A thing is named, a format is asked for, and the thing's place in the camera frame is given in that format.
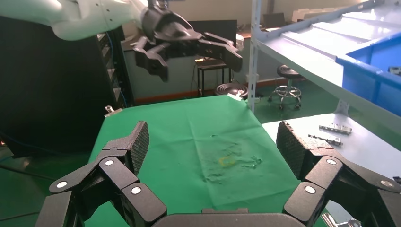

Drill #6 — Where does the blue plastic bin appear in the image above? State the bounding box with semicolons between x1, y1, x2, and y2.
336;31;401;109

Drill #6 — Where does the white corrugated shelf panel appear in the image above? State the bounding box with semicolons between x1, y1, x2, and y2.
282;3;401;59

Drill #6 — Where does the grey perforated shelf upright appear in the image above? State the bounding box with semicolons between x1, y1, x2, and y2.
246;0;263;114

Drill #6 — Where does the green table cloth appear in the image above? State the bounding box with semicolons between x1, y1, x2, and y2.
84;95;328;227

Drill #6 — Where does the black stool chrome base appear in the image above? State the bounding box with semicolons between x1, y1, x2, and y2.
268;65;303;111

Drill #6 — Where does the small black side table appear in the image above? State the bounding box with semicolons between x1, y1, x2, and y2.
195;59;233;98

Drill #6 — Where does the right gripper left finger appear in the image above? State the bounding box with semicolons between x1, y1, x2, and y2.
34;121;168;227

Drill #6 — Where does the black equipment rack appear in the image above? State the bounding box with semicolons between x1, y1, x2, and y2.
0;16;132;159

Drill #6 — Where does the small slotted metal strip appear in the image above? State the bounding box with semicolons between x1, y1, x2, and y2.
319;123;353;136
308;134;344;147

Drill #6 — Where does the silver binder clip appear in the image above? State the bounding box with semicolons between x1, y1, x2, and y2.
227;91;245;102
319;212;362;227
104;105;123;118

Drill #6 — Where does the small dark monitor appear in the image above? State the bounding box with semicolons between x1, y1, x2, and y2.
262;12;286;29

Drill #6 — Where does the grey metal shelf frame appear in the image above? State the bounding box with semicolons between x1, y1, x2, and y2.
257;0;401;134

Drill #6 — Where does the large black monitor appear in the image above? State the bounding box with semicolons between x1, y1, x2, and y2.
188;19;238;60

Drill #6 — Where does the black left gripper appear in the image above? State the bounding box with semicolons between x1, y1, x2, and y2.
130;3;244;83

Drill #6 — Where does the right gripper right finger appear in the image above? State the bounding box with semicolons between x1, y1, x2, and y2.
275;120;401;227

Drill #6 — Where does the black round ribbed disc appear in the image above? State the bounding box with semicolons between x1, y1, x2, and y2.
214;83;249;98

